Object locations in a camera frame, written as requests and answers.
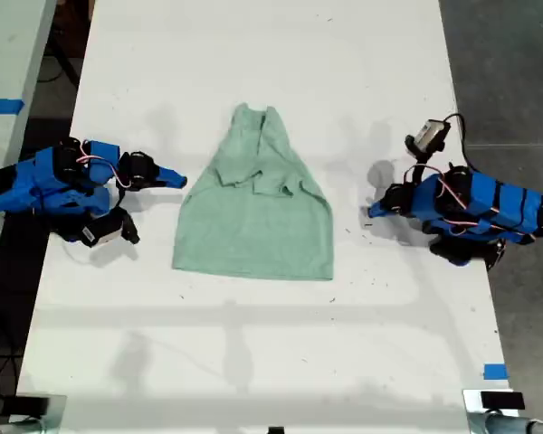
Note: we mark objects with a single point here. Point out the grey metal pipe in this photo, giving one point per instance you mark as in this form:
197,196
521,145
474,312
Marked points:
511,425
13,427

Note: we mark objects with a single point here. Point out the small black box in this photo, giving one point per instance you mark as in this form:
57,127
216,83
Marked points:
25,405
502,400

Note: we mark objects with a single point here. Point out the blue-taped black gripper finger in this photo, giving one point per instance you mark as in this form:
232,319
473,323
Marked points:
172,183
379,213
172,173
380,205

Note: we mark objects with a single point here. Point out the long blue tape strip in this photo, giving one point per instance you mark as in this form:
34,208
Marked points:
2,106

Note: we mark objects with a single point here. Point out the pale green T-shirt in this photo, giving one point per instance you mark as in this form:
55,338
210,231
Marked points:
253,226

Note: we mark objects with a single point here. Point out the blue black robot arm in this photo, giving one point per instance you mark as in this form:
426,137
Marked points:
36,190
488,208

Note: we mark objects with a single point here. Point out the black camera box, gripper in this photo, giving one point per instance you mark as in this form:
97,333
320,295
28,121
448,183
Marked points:
429,134
106,228

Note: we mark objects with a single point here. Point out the metal corner bracket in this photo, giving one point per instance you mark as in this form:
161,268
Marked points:
50,407
473,402

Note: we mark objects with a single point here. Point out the small blue tape square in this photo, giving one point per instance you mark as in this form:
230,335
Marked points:
495,371

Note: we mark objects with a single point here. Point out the black table leg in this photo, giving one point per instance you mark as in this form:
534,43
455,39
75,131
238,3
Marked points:
65,63

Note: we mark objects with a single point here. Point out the black camera stalk, gripper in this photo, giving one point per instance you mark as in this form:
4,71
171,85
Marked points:
422,163

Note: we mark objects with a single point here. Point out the white side table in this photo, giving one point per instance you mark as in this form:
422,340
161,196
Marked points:
9,68

